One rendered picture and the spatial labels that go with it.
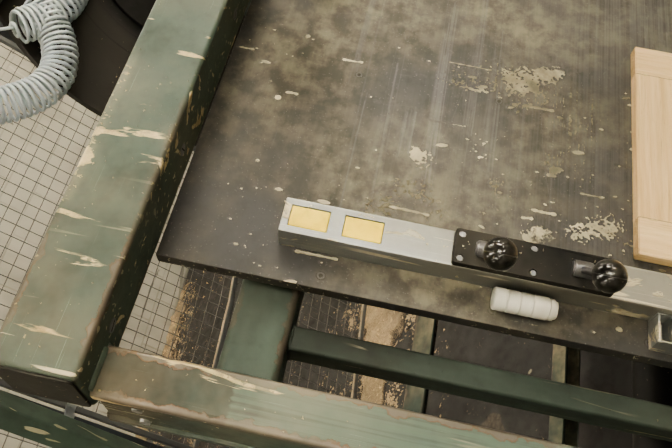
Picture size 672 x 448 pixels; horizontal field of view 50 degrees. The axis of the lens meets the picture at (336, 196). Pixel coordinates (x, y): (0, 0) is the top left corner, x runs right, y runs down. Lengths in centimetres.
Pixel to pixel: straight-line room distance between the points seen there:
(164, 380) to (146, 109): 34
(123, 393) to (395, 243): 36
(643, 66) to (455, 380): 58
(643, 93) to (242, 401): 74
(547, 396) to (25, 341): 62
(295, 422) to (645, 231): 53
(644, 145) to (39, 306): 83
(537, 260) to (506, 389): 17
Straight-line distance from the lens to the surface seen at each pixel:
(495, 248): 81
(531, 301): 93
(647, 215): 107
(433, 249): 92
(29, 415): 134
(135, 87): 99
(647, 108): 118
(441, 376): 96
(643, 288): 98
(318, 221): 93
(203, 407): 83
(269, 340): 94
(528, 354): 291
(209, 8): 108
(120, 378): 86
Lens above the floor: 205
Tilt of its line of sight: 26 degrees down
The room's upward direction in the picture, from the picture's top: 59 degrees counter-clockwise
